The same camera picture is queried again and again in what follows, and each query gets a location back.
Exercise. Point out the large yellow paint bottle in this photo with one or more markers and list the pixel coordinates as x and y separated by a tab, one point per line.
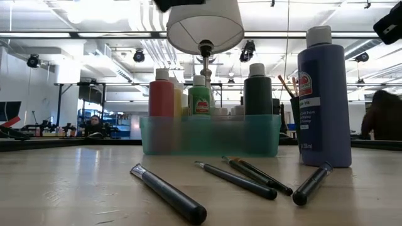
177	103

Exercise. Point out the black metal table frame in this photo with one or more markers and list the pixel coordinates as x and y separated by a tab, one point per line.
63	142

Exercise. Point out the large lavender blue paint bottle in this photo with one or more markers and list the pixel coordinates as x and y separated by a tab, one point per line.
326	110

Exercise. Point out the dark background monitor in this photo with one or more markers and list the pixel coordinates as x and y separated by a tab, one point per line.
12	110

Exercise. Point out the black ceiling camera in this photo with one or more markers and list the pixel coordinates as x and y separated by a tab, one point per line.
139	56
248	51
33	61
361	57

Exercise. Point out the black paintbrush wide silver ferrule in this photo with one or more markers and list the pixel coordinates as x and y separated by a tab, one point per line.
169	194

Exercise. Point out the black overhead beam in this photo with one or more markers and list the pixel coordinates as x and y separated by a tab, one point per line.
157	35

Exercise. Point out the small pink paint bottle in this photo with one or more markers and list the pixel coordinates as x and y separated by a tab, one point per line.
220	111

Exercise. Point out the large grey-blue paint bottle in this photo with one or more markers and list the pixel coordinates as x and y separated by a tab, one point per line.
258	94

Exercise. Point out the long thin dark paintbrush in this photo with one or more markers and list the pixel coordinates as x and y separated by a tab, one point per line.
285	86

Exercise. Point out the white shade silver table lamp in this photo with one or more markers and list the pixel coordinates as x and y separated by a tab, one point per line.
204	28

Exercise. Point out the black paintbrush yellow bristles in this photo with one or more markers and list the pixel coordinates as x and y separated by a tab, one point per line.
295	86

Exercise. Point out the dark green plastic cup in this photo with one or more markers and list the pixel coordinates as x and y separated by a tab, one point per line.
295	125

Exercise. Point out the large coral pink paint bottle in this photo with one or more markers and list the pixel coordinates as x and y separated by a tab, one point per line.
160	97

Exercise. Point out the person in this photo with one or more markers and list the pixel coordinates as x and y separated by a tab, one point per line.
95	120
383	116

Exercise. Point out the large green paint bottle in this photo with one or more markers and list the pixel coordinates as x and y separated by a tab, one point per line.
199	92

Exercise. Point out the black background workstation frame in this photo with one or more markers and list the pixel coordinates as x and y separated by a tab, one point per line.
59	103

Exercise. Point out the silver ceiling duct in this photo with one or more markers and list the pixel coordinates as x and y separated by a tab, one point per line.
358	47

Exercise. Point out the translucent teal plastic tray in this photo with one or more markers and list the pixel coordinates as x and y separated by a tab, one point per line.
220	138

